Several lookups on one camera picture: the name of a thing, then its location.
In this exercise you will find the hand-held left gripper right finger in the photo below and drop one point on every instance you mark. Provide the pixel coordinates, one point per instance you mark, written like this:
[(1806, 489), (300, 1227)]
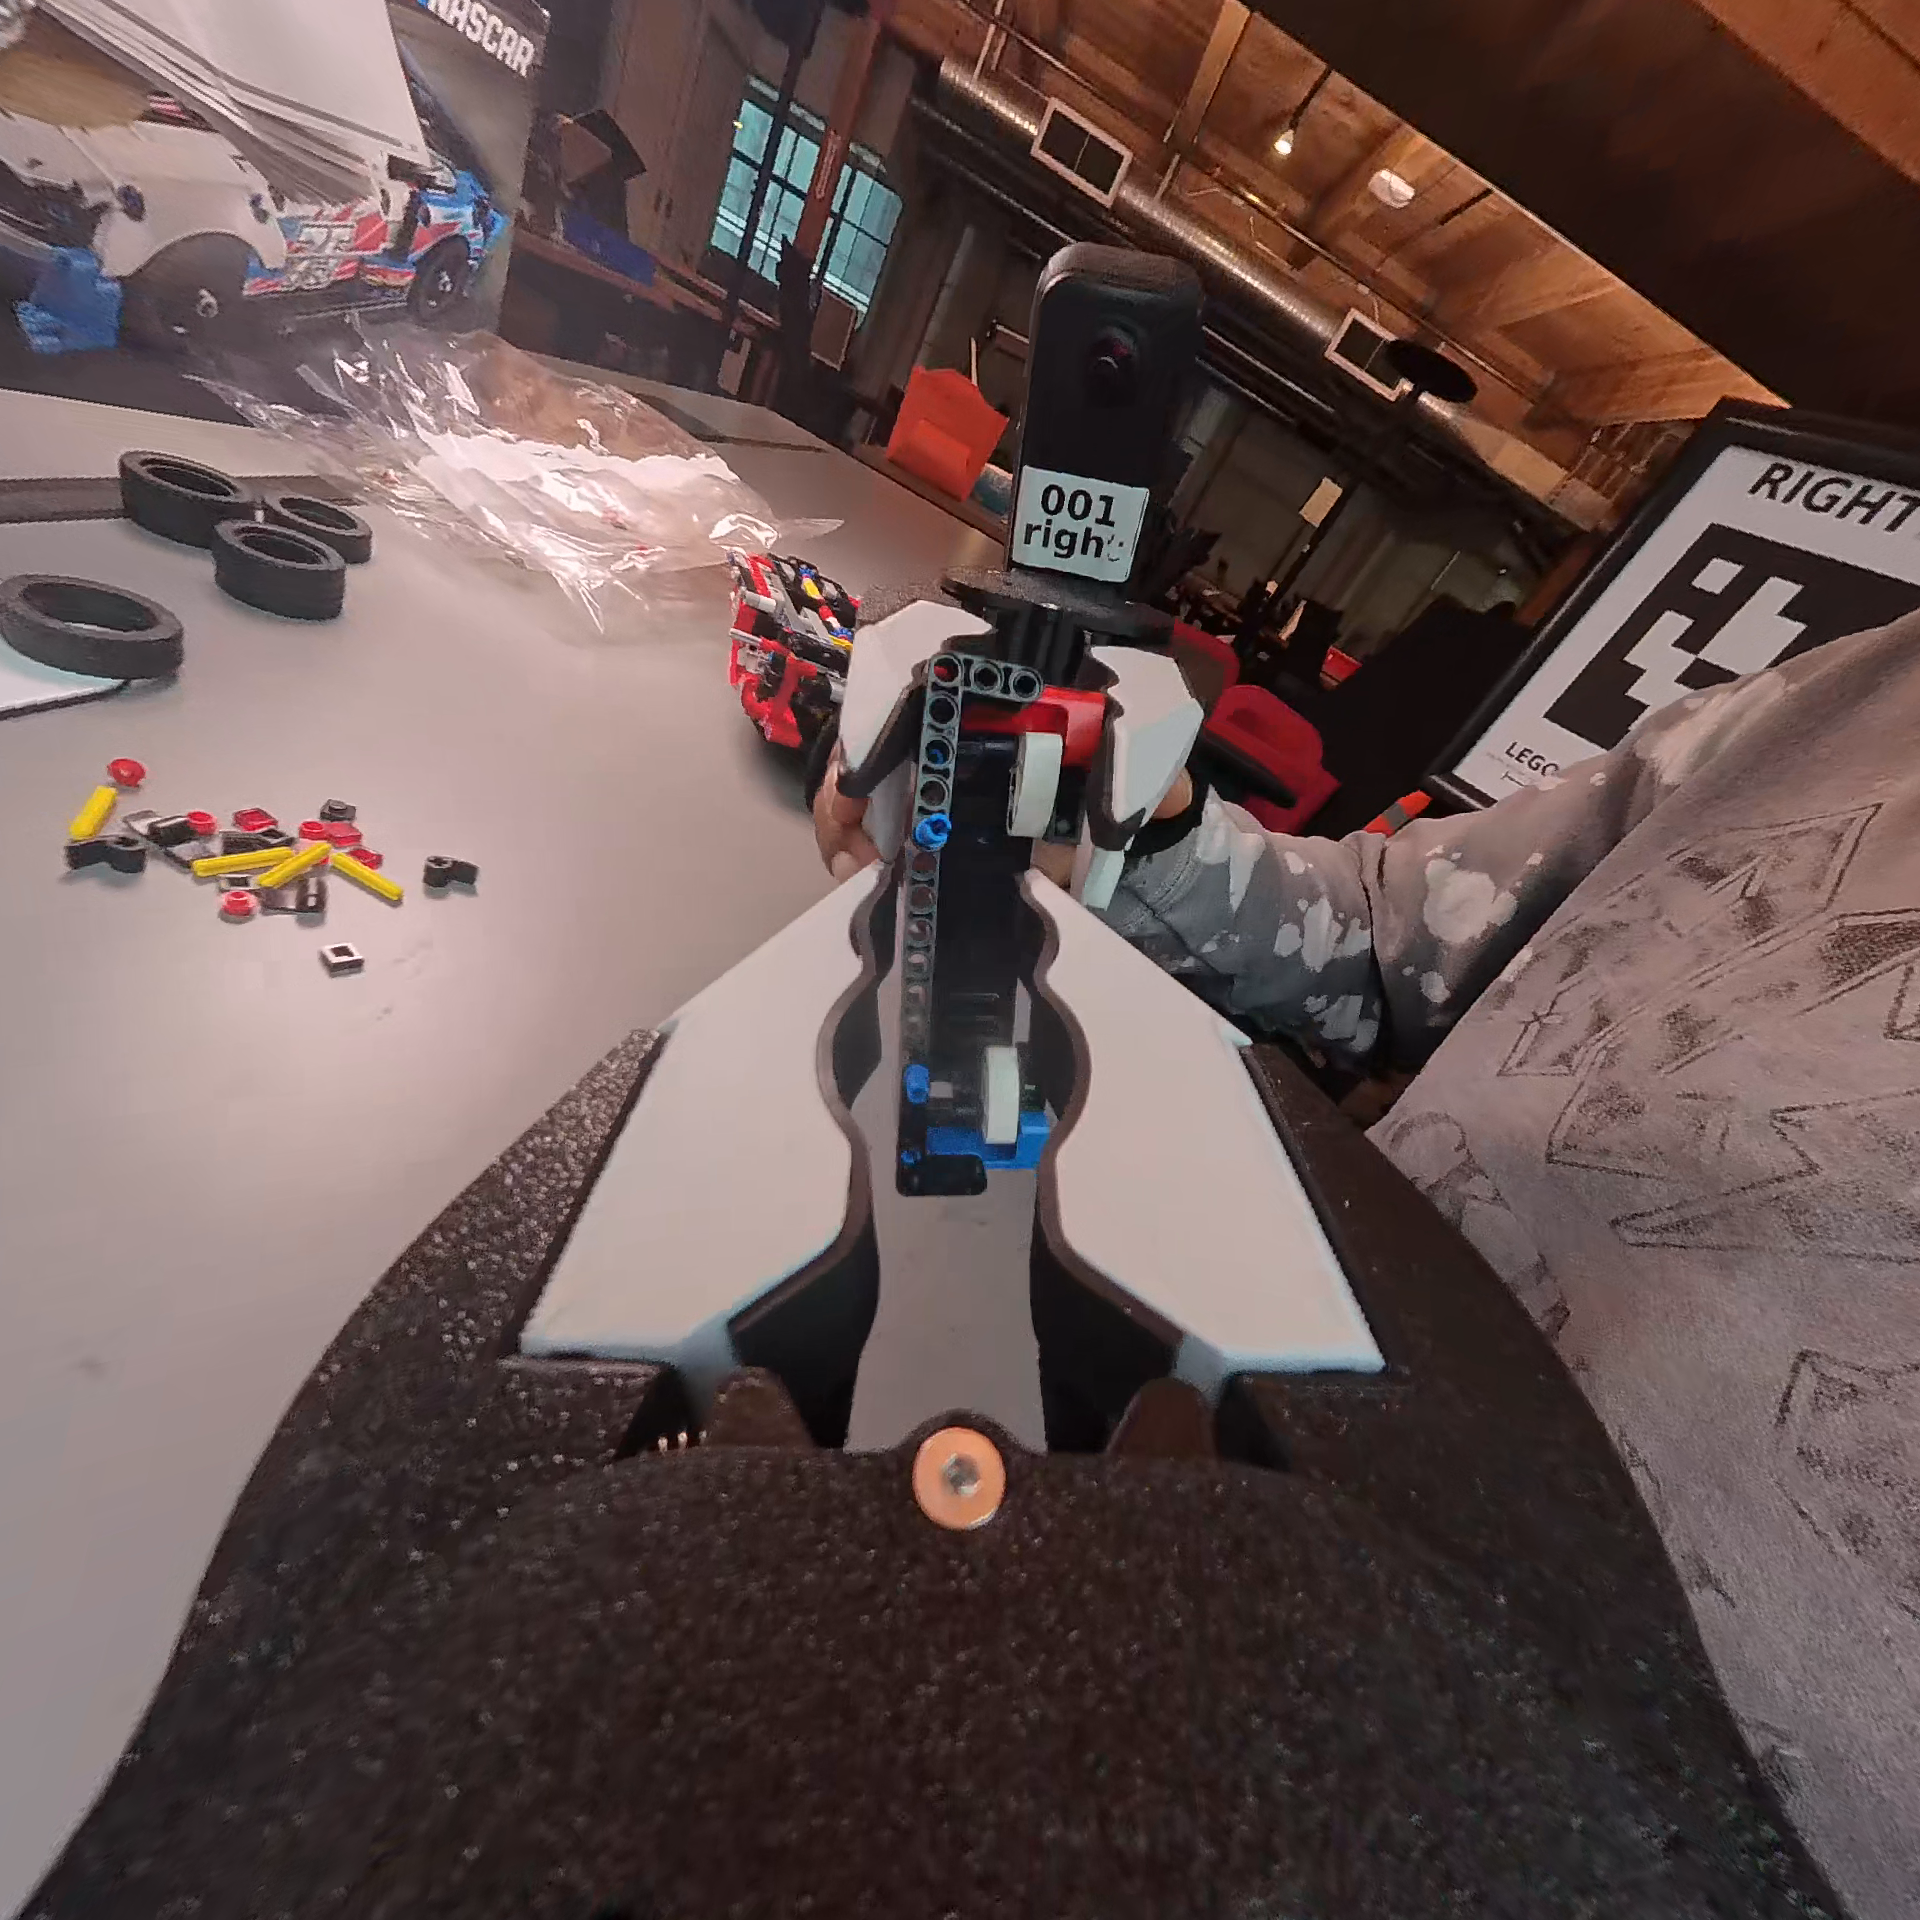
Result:
[(1213, 1200)]

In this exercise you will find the paned window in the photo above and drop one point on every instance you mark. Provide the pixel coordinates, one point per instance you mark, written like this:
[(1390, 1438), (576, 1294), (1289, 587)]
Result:
[(802, 196)]

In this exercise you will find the orange bag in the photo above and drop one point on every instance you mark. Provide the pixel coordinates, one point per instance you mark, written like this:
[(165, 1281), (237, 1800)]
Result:
[(945, 421)]

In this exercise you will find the clear plastic bag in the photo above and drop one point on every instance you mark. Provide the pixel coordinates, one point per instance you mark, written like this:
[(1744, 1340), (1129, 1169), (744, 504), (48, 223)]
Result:
[(524, 481)]

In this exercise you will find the toy brick car chassis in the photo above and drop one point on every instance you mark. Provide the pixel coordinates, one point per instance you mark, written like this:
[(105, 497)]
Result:
[(780, 662)]

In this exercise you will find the framed marker sign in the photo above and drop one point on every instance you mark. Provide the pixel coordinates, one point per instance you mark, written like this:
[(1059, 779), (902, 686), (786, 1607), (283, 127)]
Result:
[(1724, 600)]

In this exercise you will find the blue storage bin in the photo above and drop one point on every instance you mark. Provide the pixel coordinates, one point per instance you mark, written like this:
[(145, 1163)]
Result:
[(608, 247)]

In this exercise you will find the metal air duct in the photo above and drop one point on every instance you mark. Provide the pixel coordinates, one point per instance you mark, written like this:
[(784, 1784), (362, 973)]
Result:
[(1200, 224)]

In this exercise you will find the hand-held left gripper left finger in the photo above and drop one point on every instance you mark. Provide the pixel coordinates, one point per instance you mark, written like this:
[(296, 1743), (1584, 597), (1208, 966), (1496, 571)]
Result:
[(691, 1200)]

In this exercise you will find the black toy car box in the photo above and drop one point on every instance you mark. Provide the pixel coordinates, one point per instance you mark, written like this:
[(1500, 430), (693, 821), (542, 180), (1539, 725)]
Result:
[(300, 254)]

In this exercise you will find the black rubber toy tyre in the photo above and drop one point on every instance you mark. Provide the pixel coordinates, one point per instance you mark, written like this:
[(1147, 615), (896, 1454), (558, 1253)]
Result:
[(165, 511), (90, 652), (276, 588), (323, 529)]

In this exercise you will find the building instruction booklet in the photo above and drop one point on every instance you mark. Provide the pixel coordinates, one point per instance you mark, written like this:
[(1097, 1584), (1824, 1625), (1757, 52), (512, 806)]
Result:
[(300, 77)]

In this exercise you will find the person's right forearm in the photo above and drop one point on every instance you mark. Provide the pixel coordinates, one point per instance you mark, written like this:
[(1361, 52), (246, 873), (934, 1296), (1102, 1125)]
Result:
[(1318, 932)]

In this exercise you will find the black red blue bumper assembly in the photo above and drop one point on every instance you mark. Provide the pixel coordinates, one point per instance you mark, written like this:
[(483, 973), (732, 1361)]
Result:
[(937, 780)]

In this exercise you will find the ceiling air vent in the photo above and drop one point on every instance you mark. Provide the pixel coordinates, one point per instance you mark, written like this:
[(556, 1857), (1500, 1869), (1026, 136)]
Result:
[(1080, 150), (1368, 341)]

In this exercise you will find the person's right hand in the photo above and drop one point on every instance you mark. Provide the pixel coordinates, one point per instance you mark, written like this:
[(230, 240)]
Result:
[(853, 833)]

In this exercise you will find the pile of small brick pieces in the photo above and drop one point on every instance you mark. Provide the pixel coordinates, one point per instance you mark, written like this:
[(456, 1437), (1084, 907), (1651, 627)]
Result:
[(253, 863)]

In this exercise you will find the red office chair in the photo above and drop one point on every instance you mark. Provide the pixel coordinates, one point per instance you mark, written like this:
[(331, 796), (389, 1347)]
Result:
[(1276, 750)]

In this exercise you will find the person's grey sweatshirt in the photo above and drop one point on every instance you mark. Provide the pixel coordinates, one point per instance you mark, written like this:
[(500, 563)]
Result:
[(1724, 1200)]

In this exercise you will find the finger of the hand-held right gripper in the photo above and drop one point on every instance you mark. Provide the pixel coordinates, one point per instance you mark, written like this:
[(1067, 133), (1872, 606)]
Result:
[(1155, 734), (884, 676)]

